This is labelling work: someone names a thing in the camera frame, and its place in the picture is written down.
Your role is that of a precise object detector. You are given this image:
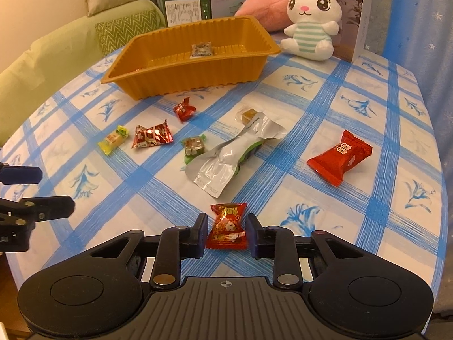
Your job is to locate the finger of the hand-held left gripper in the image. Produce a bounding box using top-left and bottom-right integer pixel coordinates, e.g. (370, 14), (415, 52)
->
(0, 162), (43, 185)
(0, 195), (76, 228)

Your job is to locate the grey patterned wrapped candy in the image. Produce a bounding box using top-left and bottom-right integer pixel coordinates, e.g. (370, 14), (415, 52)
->
(191, 42), (214, 58)

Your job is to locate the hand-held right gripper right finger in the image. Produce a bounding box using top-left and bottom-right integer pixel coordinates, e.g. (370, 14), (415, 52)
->
(247, 213), (365, 290)

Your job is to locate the green blue cardboard box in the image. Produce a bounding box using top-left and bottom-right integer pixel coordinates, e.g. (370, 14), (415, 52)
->
(162, 0), (259, 28)

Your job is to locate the green zigzag cushion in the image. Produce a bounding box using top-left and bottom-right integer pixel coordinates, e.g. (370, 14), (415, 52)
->
(95, 9), (166, 57)

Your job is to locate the red orange candy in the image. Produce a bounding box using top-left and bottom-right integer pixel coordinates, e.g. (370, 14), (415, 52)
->
(205, 203), (249, 250)

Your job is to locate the red white printed candy packet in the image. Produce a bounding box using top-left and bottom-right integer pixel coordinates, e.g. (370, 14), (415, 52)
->
(132, 120), (175, 150)

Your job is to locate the white bunny plush toy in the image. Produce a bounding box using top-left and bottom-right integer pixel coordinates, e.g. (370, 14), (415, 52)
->
(280, 0), (346, 64)

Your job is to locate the silver green foil pouch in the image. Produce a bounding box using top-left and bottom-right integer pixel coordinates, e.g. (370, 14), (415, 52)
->
(186, 114), (288, 199)

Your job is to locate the pink plush toy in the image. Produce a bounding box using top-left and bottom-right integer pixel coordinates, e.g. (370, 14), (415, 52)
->
(234, 0), (309, 35)

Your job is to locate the yellow plastic tray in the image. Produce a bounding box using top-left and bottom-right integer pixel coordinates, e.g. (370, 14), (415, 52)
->
(101, 16), (281, 101)

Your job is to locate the light green sofa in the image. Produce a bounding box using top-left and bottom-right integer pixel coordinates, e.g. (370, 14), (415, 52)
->
(0, 0), (167, 146)

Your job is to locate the small shiny red candy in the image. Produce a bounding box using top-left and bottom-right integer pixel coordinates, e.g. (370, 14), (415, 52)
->
(173, 96), (197, 124)

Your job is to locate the green wrapped candy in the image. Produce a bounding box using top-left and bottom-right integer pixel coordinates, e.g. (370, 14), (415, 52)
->
(181, 133), (208, 165)

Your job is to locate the large red snack packet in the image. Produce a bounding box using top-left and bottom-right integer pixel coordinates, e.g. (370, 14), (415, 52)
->
(306, 129), (373, 188)

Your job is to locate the blue star curtain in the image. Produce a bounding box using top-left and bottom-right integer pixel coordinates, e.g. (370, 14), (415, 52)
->
(136, 0), (453, 69)

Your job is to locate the clear wrapped brown candy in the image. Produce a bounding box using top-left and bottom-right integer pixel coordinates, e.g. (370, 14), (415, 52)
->
(236, 104), (266, 127)

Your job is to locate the yellow candy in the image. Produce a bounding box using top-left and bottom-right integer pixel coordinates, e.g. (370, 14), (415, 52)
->
(98, 125), (129, 156)

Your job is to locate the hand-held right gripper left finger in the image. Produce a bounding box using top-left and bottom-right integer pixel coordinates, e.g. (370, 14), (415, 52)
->
(90, 213), (209, 290)

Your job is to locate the white brown gift box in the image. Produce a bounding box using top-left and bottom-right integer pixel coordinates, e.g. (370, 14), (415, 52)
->
(306, 0), (374, 63)

